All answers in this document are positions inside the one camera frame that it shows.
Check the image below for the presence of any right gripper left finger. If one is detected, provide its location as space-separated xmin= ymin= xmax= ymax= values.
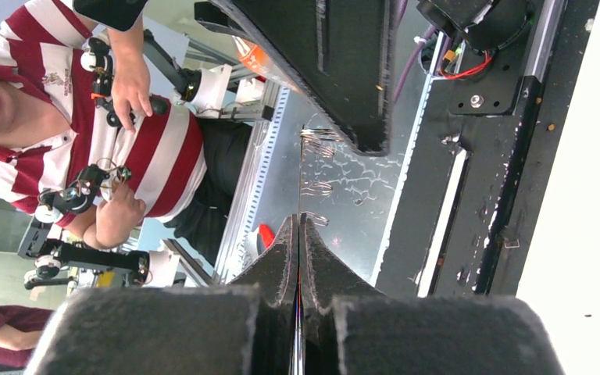
xmin=26 ymin=216 xmax=298 ymax=374

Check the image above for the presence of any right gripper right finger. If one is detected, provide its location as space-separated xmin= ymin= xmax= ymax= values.
xmin=299 ymin=215 xmax=563 ymax=374

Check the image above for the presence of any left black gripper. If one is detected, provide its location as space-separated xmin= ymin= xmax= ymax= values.
xmin=194 ymin=0 xmax=535 ymax=156

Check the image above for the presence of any orange drink bottle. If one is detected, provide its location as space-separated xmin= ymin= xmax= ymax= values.
xmin=231 ymin=36 xmax=287 ymax=85

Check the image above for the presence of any person in striped shirt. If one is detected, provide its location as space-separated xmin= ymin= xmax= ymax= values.
xmin=0 ymin=1 xmax=252 ymax=265

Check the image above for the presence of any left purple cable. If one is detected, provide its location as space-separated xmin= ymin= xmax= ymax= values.
xmin=393 ymin=0 xmax=441 ymax=105

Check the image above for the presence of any red handled tool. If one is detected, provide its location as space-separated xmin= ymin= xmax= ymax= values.
xmin=245 ymin=223 xmax=275 ymax=258

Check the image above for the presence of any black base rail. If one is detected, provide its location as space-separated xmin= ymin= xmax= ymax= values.
xmin=371 ymin=1 xmax=598 ymax=298

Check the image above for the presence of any right black teleoperation handle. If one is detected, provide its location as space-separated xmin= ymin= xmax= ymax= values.
xmin=34 ymin=163 xmax=132 ymax=224

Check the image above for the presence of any black teleoperation handle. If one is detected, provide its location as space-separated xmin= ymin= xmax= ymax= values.
xmin=34 ymin=163 xmax=132 ymax=224
xmin=80 ymin=28 xmax=234 ymax=128

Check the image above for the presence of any left black teleoperation handle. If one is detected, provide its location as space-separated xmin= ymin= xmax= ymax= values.
xmin=80 ymin=28 xmax=234 ymax=128

